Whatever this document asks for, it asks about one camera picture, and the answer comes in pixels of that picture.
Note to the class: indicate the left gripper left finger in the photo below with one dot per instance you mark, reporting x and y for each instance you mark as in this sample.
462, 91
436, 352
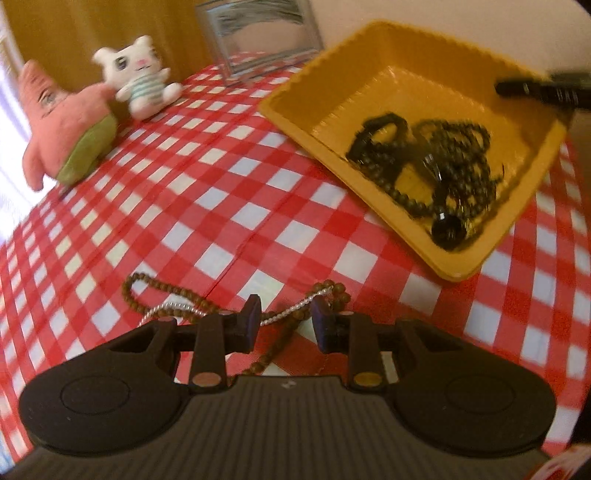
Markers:
219, 334

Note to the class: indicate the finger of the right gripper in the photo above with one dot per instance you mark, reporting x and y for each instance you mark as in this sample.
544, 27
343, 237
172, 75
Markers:
568, 89

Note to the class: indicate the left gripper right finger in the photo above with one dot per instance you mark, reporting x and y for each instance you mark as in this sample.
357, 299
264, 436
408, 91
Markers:
355, 335

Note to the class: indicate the black strap wristwatch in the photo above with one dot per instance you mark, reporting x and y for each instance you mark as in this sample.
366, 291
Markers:
448, 230

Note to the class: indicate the yellow plastic tray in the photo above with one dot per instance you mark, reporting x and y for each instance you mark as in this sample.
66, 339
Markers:
421, 76

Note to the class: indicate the red checkered tablecloth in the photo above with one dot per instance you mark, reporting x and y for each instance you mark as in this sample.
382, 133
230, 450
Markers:
209, 196

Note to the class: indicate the pink starfish plush toy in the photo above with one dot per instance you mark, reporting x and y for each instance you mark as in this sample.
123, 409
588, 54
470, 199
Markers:
70, 131

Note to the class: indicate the white bunny plush toy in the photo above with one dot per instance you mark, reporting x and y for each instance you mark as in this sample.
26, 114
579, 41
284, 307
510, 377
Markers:
138, 78

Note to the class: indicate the wooden door panel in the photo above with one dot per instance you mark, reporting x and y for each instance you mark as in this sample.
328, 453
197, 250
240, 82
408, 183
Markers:
63, 35

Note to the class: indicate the glass sand art frame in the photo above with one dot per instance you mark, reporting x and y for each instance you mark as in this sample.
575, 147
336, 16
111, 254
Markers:
248, 39

